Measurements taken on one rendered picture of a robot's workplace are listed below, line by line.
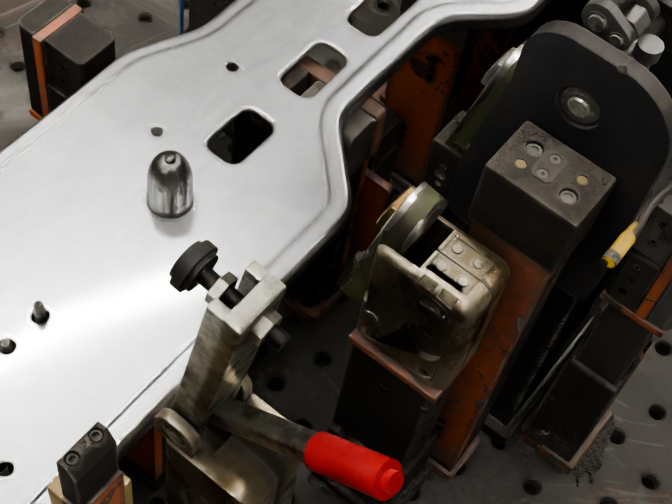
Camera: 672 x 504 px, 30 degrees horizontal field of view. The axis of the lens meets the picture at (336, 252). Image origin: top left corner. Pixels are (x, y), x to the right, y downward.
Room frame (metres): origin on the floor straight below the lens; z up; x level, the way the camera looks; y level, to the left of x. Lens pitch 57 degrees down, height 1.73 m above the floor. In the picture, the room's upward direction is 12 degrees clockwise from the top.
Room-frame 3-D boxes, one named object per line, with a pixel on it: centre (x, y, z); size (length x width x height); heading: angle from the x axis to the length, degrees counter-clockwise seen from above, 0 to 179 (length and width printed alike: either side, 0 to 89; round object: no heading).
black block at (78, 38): (0.62, 0.24, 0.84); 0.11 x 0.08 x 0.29; 62
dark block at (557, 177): (0.48, -0.12, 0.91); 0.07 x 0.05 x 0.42; 62
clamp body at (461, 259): (0.44, -0.07, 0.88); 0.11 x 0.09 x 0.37; 62
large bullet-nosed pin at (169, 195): (0.48, 0.12, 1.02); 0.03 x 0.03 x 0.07
